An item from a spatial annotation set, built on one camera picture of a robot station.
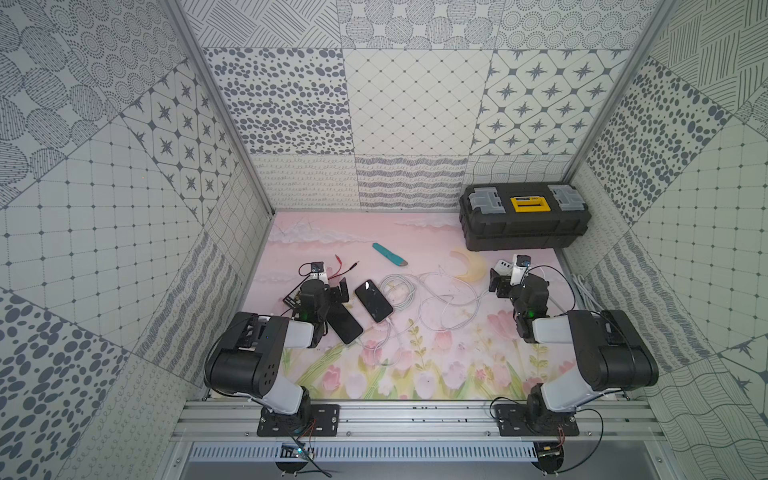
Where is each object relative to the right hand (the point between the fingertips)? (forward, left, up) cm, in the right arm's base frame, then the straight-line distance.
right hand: (507, 272), depth 95 cm
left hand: (-2, +59, +1) cm, 59 cm away
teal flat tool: (+10, +38, -5) cm, 40 cm away
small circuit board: (-47, +60, -8) cm, 77 cm away
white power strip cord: (-3, -27, -8) cm, 28 cm away
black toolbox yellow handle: (+15, -6, +11) cm, 19 cm away
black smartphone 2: (-15, +53, -6) cm, 55 cm away
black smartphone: (-8, +43, -6) cm, 44 cm away
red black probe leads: (+4, +56, -7) cm, 56 cm away
